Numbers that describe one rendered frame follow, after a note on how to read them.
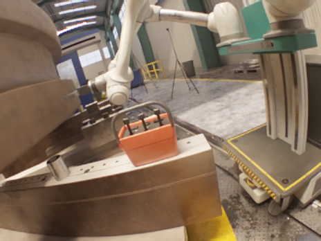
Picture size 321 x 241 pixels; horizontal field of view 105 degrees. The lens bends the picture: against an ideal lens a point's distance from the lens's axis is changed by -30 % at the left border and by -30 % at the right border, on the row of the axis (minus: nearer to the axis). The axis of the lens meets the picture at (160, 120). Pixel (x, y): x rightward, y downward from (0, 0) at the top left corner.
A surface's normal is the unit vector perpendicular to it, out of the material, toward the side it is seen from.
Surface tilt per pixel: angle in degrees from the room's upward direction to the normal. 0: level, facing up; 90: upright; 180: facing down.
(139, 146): 97
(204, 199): 90
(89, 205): 90
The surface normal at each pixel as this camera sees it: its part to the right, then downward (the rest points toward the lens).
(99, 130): 0.38, 0.19
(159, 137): 0.09, 0.42
